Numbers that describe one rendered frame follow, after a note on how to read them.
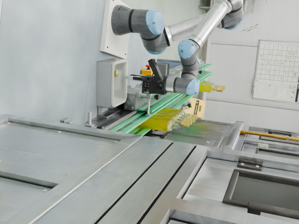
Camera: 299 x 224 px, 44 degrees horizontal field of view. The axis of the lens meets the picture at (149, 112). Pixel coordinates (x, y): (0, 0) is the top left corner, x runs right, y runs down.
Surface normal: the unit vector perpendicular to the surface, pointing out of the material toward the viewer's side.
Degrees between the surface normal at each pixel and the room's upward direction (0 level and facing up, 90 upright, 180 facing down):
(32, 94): 0
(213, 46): 90
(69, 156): 91
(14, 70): 0
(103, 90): 90
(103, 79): 90
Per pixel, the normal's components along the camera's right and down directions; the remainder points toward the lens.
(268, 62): -0.34, 0.22
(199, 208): 0.04, -0.97
